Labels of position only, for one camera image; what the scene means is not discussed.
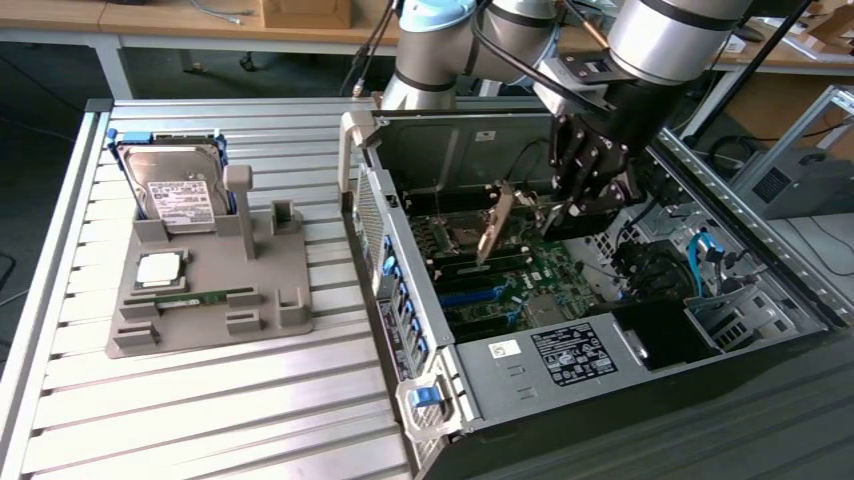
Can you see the grey computer tower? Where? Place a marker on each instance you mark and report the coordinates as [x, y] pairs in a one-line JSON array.
[[801, 185]]

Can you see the blue case latch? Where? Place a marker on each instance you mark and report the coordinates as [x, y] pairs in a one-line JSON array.
[[423, 397]]

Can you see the wooden desk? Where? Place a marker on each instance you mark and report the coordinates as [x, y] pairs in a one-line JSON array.
[[777, 56], [54, 20]]

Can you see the cardboard box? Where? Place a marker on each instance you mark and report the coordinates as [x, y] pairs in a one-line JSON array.
[[301, 12]]

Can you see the graphics card with metal bracket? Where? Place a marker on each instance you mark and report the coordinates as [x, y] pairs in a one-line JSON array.
[[494, 225]]

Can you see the green motherboard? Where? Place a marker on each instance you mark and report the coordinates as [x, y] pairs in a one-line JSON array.
[[554, 260]]

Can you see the CPU socket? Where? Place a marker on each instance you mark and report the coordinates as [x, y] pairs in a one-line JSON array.
[[461, 232]]

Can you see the silver disk bay cage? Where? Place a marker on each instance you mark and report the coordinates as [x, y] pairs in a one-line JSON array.
[[654, 225]]

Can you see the black stand pole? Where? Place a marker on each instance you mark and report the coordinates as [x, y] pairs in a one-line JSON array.
[[744, 75]]

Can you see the white box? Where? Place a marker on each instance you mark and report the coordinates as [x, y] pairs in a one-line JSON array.
[[736, 45]]

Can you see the black monitor stand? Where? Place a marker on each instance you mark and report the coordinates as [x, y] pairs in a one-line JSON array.
[[750, 31]]

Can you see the grey disk bay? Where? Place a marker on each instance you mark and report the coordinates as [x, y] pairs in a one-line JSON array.
[[754, 310]]

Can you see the green RAM stick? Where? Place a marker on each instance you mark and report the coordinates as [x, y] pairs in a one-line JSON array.
[[194, 298]]

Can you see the open grey PC case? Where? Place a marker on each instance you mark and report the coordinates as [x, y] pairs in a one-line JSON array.
[[370, 210]]

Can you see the silver CPU chip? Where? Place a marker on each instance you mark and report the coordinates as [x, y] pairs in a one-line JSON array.
[[161, 270]]

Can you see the hard disk with blue carrier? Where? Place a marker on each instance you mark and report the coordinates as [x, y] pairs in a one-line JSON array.
[[174, 190]]

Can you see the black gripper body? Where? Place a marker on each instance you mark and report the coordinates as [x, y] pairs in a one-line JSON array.
[[648, 115]]

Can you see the grey parts rack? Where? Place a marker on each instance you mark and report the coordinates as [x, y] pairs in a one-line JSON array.
[[194, 325]]

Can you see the aluminium profile frame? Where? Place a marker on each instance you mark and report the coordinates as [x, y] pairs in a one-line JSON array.
[[830, 95]]

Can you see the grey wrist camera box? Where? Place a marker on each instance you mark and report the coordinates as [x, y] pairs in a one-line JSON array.
[[581, 70]]

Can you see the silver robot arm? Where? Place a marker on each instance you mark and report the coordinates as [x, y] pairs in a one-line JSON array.
[[668, 35]]

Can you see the grey power supply unit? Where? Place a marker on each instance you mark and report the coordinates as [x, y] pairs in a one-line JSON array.
[[481, 380]]

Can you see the blue expansion slot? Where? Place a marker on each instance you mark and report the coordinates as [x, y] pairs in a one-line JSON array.
[[467, 297]]

